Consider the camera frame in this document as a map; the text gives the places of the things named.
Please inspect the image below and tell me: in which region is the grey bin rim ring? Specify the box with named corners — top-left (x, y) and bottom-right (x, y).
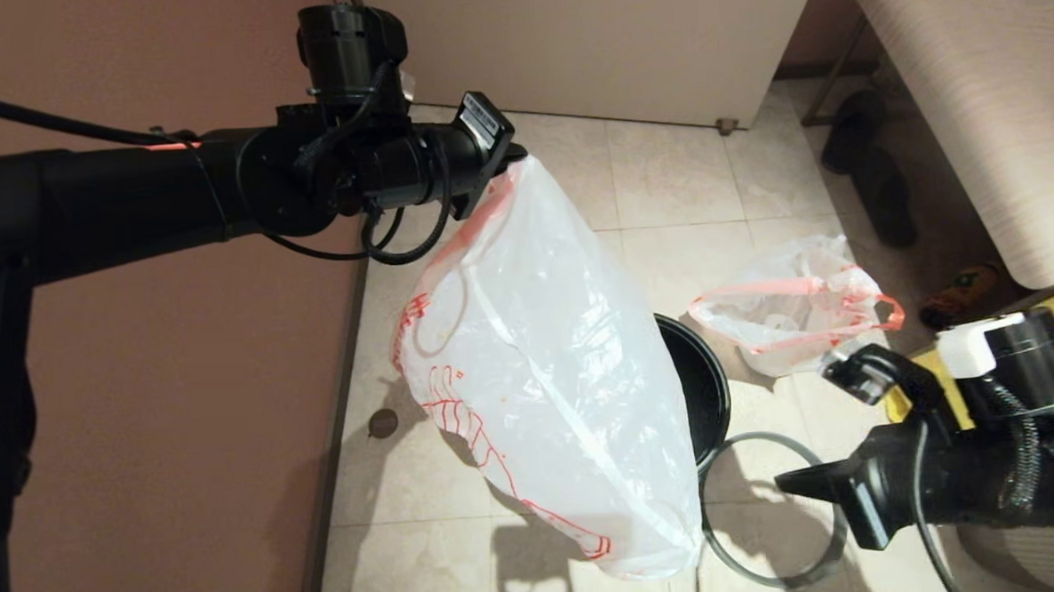
top-left (695, 428), bottom-right (852, 592)

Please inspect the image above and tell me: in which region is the black round trash bin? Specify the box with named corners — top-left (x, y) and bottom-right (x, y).
top-left (654, 311), bottom-right (734, 474)

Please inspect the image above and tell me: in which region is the used white printed trash bag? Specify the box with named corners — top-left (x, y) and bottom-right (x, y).
top-left (684, 231), bottom-right (907, 381)

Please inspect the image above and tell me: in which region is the white plastic bag orange trim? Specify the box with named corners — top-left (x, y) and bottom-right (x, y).
top-left (383, 147), bottom-right (707, 591)

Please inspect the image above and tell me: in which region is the grey ribbed cylinder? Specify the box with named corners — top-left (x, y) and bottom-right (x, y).
top-left (960, 522), bottom-right (1054, 592)

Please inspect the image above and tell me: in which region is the white door panel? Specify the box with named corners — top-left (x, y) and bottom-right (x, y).
top-left (358, 0), bottom-right (830, 146)

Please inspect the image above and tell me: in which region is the orange brown shoe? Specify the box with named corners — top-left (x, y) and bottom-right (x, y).
top-left (917, 262), bottom-right (1005, 332)

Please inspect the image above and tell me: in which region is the black slipper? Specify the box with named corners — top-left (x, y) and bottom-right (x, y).
top-left (818, 89), bottom-right (889, 175)
top-left (850, 150), bottom-right (917, 250)

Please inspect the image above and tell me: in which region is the dark metal bench leg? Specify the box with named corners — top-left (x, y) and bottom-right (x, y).
top-left (795, 16), bottom-right (872, 127)

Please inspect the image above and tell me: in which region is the wood grain bench top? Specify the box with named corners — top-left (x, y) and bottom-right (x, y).
top-left (851, 0), bottom-right (1054, 296)

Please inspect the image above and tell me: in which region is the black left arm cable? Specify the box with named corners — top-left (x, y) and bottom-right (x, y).
top-left (0, 64), bottom-right (455, 284)

